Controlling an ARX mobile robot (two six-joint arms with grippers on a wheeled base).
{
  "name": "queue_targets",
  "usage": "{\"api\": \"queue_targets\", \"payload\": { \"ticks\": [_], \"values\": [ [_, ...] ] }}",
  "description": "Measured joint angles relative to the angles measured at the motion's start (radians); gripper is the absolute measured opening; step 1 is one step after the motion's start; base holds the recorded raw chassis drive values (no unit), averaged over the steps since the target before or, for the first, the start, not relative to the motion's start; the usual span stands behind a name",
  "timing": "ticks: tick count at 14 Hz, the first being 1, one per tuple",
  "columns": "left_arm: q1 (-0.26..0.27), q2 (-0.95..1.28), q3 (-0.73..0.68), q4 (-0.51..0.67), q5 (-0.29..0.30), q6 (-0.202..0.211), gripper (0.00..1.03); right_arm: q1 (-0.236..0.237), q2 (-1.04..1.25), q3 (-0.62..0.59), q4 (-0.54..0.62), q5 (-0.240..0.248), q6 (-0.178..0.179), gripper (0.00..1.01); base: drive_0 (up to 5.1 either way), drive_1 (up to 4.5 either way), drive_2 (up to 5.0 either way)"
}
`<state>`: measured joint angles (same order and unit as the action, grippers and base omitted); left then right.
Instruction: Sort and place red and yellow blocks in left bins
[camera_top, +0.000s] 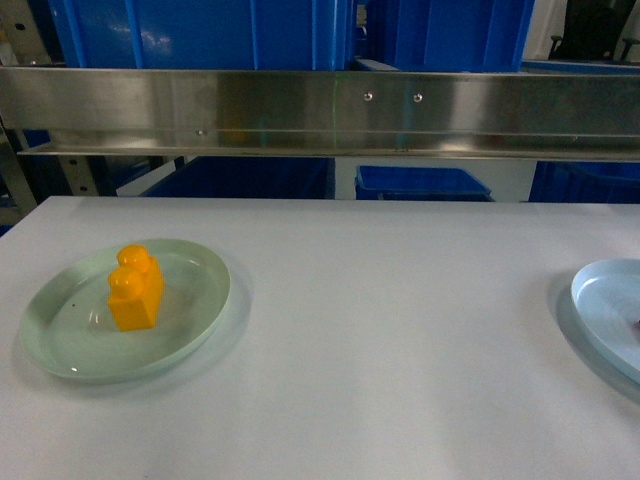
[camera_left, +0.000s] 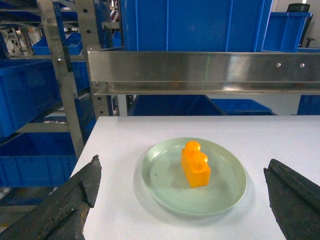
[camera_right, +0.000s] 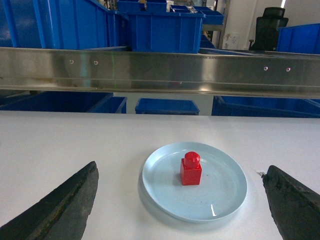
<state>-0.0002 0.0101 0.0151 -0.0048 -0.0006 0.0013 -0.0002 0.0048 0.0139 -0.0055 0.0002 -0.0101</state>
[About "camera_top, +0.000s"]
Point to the yellow toy building block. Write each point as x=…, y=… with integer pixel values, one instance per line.
x=136, y=289

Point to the blue bin lower middle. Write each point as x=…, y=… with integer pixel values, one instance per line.
x=418, y=184

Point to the blue bin lower left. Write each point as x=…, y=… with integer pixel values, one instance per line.
x=233, y=177

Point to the large blue bin upper right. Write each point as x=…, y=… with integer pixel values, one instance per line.
x=479, y=36

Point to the large blue bin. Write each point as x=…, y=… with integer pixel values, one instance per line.
x=479, y=36
x=220, y=35

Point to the blue bin lower right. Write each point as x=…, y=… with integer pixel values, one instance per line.
x=585, y=182

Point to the large blue bin upper left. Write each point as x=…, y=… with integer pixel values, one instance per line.
x=220, y=35

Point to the pale green round plate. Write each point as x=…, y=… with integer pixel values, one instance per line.
x=68, y=330

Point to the light blue round plate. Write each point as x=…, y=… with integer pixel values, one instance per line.
x=605, y=295

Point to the black office chair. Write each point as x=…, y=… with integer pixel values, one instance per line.
x=592, y=29

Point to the stainless steel shelf rail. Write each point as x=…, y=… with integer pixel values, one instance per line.
x=349, y=113

